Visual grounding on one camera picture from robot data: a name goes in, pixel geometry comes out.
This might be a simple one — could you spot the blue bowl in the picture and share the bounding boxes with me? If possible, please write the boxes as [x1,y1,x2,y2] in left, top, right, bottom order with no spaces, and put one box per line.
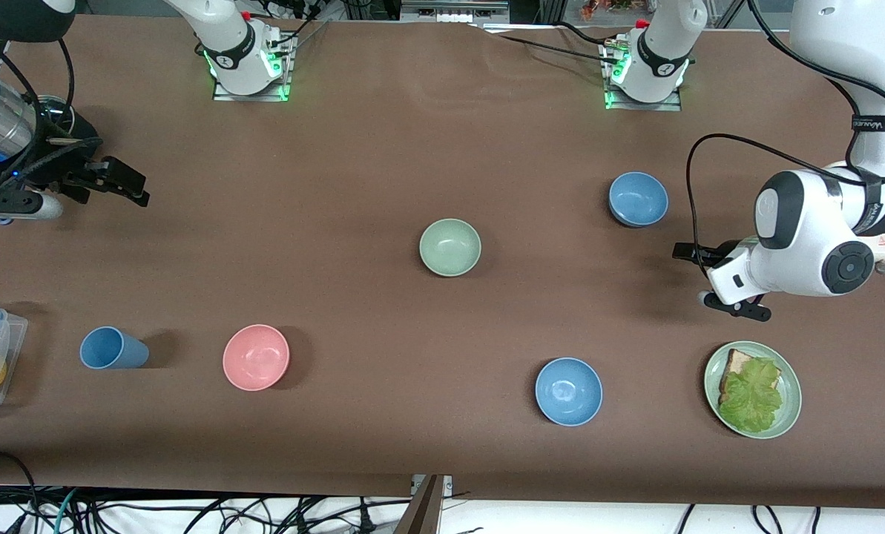
[535,357,604,427]
[608,171,670,228]

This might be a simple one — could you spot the light green bowl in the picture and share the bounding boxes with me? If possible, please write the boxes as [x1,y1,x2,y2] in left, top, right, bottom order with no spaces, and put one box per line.
[418,217,483,278]

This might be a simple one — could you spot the pink bowl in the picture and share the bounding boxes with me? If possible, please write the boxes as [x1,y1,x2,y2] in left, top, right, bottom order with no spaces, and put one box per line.
[222,323,292,392]

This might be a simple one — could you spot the bread slice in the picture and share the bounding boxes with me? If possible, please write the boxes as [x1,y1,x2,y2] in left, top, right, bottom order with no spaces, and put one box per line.
[719,348,783,405]

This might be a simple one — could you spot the green lettuce leaf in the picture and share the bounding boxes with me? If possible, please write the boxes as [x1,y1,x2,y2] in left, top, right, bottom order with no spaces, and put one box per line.
[717,357,785,435]

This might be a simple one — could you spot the blue plastic cup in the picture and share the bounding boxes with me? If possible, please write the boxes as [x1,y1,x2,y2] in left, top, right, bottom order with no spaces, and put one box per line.
[79,326,151,371]

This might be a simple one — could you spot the light green plate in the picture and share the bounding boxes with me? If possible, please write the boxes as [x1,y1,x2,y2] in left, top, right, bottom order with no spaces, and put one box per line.
[703,340,803,441]

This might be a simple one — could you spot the brown table cover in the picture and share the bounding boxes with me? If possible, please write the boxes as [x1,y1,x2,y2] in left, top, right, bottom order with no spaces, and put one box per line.
[0,15,885,510]

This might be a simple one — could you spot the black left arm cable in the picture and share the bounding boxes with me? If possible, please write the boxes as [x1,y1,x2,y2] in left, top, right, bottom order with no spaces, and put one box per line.
[685,0,885,272]

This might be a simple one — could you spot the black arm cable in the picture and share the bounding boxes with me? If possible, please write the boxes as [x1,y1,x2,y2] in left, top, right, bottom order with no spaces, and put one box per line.
[685,0,885,272]
[0,33,76,201]

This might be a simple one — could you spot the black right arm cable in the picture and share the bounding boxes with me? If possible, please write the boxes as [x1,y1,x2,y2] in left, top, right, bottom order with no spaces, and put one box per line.
[0,33,76,201]

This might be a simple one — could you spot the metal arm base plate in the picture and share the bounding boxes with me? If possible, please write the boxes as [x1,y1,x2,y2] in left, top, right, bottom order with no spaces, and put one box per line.
[603,41,683,113]
[211,33,295,103]

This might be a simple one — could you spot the teal cable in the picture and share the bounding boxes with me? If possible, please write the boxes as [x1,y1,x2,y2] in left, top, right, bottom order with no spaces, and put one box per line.
[53,487,81,534]

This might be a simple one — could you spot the aluminium frame rail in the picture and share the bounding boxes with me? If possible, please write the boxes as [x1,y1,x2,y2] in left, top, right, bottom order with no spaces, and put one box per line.
[400,0,511,24]

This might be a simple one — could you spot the grey table edge post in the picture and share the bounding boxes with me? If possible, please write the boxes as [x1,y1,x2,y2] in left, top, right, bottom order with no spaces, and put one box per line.
[393,474,455,534]

